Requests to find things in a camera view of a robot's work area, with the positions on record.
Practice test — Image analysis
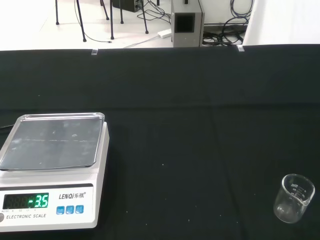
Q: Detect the black bench cloth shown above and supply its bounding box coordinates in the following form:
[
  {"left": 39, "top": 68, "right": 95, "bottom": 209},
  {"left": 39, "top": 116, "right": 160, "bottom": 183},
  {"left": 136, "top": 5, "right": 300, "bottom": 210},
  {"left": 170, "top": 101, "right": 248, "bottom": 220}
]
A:
[{"left": 0, "top": 43, "right": 320, "bottom": 240}]

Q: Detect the grey metal box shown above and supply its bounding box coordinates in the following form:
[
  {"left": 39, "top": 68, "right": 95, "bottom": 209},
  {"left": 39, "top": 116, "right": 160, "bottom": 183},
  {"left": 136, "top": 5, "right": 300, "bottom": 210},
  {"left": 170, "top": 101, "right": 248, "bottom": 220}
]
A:
[{"left": 170, "top": 0, "right": 206, "bottom": 48}]

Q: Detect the white power strip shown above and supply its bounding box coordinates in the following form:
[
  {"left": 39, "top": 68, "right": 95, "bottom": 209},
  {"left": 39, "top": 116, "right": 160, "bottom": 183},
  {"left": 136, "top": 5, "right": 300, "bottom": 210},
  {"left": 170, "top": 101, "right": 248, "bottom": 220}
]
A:
[{"left": 157, "top": 28, "right": 173, "bottom": 39}]

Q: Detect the black tripod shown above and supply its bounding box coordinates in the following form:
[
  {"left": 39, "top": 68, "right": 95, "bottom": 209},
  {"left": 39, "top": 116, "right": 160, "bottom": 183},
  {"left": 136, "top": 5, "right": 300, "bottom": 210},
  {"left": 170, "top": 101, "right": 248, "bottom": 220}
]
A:
[
  {"left": 99, "top": 0, "right": 149, "bottom": 40},
  {"left": 54, "top": 0, "right": 88, "bottom": 43}
]

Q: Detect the white electronic balance, steel pan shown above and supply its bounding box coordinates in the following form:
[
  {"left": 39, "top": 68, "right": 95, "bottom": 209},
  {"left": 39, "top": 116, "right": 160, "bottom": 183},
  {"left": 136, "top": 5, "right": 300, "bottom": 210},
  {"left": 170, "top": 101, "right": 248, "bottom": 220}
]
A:
[{"left": 0, "top": 112, "right": 111, "bottom": 234}]

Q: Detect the black equipment case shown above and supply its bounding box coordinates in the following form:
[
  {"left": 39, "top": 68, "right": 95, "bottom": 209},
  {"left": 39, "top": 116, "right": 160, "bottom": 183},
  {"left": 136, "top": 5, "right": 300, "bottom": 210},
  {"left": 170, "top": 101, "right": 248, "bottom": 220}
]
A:
[{"left": 112, "top": 0, "right": 141, "bottom": 13}]

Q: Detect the white screen panel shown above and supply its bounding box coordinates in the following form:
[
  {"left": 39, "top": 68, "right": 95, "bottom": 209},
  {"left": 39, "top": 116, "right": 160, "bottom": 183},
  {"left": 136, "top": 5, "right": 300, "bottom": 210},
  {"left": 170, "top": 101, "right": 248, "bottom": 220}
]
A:
[{"left": 242, "top": 0, "right": 320, "bottom": 47}]

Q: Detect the white power cord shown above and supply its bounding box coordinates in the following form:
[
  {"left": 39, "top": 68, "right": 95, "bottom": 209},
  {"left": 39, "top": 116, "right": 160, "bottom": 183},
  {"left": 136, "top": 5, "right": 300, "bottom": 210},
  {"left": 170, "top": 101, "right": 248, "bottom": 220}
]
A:
[{"left": 121, "top": 34, "right": 161, "bottom": 49}]

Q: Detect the thin black floor cable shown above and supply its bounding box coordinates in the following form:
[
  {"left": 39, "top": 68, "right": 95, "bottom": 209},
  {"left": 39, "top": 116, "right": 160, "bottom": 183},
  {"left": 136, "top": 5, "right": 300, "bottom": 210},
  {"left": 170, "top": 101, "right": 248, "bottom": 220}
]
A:
[{"left": 84, "top": 27, "right": 113, "bottom": 44}]

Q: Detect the black cable bundle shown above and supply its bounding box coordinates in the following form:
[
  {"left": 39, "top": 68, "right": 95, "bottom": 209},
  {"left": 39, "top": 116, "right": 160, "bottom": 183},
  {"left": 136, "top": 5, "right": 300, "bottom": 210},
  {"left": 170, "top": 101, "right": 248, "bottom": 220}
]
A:
[{"left": 202, "top": 16, "right": 248, "bottom": 47}]

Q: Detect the blue cable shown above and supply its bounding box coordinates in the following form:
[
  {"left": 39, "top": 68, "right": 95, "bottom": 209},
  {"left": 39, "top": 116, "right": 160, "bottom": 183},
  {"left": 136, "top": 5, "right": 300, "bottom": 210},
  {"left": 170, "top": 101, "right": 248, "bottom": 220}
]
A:
[{"left": 229, "top": 0, "right": 252, "bottom": 19}]

